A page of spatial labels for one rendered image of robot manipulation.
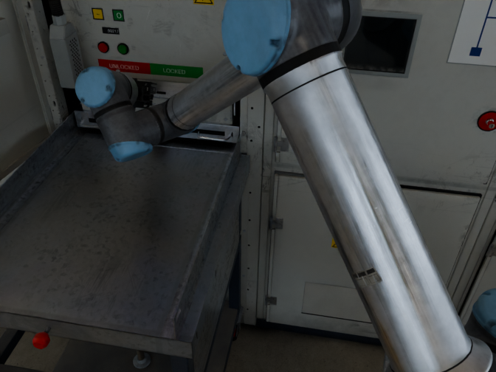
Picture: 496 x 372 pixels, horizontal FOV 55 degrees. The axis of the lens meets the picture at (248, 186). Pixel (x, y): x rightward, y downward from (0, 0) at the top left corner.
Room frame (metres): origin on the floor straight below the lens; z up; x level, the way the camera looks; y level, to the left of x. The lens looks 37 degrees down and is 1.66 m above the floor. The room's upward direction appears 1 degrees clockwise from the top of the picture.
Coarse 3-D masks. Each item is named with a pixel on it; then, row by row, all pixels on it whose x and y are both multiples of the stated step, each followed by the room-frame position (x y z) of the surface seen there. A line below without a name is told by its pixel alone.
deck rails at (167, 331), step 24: (48, 144) 1.18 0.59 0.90; (72, 144) 1.26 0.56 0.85; (24, 168) 1.06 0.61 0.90; (48, 168) 1.13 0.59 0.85; (0, 192) 0.95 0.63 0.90; (24, 192) 1.02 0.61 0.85; (216, 192) 1.03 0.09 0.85; (0, 216) 0.91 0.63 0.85; (216, 216) 0.91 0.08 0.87; (192, 264) 0.70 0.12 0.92; (192, 288) 0.68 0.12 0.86; (168, 312) 0.62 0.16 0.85; (168, 336) 0.57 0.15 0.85
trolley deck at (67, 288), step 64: (64, 192) 1.02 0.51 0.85; (128, 192) 1.03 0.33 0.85; (192, 192) 1.03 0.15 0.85; (0, 256) 0.78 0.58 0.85; (64, 256) 0.78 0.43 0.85; (128, 256) 0.78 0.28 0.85; (0, 320) 0.62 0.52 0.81; (64, 320) 0.60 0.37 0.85; (128, 320) 0.60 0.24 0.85; (192, 320) 0.61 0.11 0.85
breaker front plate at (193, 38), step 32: (64, 0) 1.35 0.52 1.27; (96, 0) 1.34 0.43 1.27; (128, 0) 1.32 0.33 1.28; (160, 0) 1.31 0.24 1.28; (192, 0) 1.29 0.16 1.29; (224, 0) 1.28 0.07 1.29; (96, 32) 1.34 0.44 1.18; (128, 32) 1.32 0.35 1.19; (160, 32) 1.31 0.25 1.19; (192, 32) 1.29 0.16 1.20; (96, 64) 1.34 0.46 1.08; (192, 64) 1.30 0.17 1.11; (160, 96) 1.31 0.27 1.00
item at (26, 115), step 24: (0, 0) 1.29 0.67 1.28; (0, 24) 1.25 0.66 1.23; (24, 24) 1.32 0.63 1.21; (0, 48) 1.25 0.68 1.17; (24, 48) 1.33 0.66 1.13; (0, 72) 1.22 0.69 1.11; (24, 72) 1.30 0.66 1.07; (0, 96) 1.20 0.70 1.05; (24, 96) 1.28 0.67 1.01; (0, 120) 1.17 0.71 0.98; (24, 120) 1.25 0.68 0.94; (48, 120) 1.31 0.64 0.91; (0, 144) 1.15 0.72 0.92; (24, 144) 1.23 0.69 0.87; (0, 168) 1.12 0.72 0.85
